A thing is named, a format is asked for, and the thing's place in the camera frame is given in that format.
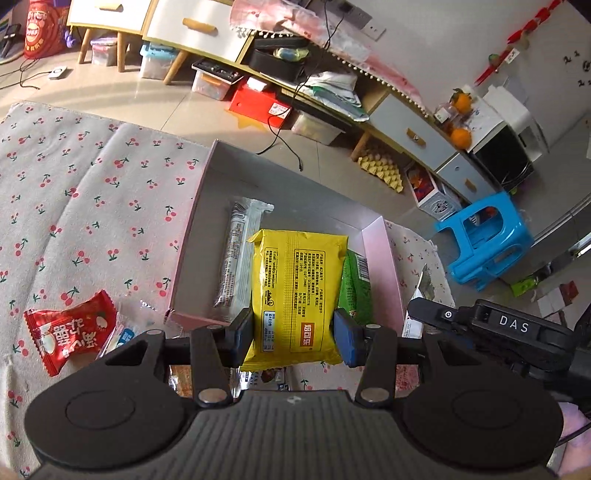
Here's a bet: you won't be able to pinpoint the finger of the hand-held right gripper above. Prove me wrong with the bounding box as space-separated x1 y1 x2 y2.
409 298 472 334

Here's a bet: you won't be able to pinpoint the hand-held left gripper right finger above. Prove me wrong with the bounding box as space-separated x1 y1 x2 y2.
333 308 462 409

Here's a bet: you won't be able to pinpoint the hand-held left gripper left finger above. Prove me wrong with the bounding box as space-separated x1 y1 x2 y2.
106 307 256 409

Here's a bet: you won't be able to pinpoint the pink cardboard box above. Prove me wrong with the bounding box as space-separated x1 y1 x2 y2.
164 138 409 337

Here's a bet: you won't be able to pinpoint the yellow snack packet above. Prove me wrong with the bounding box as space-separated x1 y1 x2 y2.
240 228 349 372

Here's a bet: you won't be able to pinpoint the red snack packet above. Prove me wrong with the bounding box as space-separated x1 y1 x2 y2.
24 290 118 377

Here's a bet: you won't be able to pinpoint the silver blue snack packet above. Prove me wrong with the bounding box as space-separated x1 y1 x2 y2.
402 265 439 337

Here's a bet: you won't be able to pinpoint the silver chocolate packet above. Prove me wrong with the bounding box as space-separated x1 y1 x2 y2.
231 367 288 398

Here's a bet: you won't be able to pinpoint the green snack packet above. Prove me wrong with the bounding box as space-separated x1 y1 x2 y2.
337 249 374 326

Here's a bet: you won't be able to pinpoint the long silver white snack packet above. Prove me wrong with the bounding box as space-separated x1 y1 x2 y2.
212 198 274 310

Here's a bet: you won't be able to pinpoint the blue plastic stool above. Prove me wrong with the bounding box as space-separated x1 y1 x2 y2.
433 191 536 292

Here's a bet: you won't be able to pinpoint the white printed box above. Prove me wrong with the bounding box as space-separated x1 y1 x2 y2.
406 164 462 217

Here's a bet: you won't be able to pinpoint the clear blue-label rice cracker packet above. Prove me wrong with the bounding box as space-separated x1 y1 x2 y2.
95 314 139 361

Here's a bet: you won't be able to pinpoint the yellow egg tray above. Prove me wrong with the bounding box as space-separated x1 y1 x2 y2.
358 143 407 191

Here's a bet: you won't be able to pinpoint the black appliance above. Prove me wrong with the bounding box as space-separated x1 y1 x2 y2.
468 124 536 192

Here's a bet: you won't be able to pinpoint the long low grey-drawer cabinet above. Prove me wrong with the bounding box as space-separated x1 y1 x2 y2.
240 28 504 204

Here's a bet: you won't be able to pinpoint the cherry-print tablecloth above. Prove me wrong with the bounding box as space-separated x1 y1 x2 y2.
0 102 458 480

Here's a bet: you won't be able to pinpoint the clear storage box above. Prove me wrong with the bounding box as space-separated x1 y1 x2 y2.
190 60 243 100
90 38 122 66
291 111 345 144

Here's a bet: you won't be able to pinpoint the white cloth cover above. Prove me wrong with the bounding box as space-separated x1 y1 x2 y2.
466 85 550 153

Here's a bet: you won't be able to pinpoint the red cardboard box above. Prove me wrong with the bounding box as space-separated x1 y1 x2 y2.
229 80 293 130

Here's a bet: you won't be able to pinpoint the pile of white green bags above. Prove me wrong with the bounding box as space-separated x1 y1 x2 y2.
302 71 370 123

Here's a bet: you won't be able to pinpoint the black case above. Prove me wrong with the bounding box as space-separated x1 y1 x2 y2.
249 37 310 80

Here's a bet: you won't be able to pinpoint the pink cherry-print cabinet cloth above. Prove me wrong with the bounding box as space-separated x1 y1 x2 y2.
231 0 428 112

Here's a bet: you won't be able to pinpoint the blue-lid storage box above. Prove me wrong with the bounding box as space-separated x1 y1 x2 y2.
139 44 178 79

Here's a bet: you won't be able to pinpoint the white drawer cabinet wooden legs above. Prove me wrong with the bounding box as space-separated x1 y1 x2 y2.
67 0 256 85

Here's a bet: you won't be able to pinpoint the red printed bag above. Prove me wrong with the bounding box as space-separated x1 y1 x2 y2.
23 0 72 60

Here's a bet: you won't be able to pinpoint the black cable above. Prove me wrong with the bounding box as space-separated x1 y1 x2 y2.
256 0 335 171

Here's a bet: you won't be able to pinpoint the red wall decoration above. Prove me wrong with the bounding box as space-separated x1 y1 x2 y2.
475 0 555 86

